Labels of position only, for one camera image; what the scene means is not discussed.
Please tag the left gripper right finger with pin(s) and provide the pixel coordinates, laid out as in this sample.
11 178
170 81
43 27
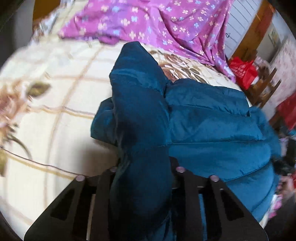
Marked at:
186 211

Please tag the cream floral checked bedspread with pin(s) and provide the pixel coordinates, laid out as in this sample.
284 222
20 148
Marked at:
50 93

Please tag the red shopping bag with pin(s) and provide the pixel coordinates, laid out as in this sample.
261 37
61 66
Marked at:
244 71

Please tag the pile of colourful clothes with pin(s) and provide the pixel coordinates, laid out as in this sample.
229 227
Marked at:
285 167

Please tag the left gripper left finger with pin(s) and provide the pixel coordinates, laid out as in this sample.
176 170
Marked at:
99 229

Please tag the small framed wall picture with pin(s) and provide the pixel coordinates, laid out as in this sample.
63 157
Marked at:
274 37

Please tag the teal puffer jacket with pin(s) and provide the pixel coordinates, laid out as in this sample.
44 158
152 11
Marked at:
208 129

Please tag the purple floral sheet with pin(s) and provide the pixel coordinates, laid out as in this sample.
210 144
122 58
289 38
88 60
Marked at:
193 29

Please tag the wooden chair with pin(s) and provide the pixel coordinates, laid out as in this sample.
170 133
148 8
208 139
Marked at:
262 90

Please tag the red cloth on right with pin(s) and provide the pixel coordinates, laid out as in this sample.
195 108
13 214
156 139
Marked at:
287 110

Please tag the pink floral mattress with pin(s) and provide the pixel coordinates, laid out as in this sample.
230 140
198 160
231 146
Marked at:
284 62

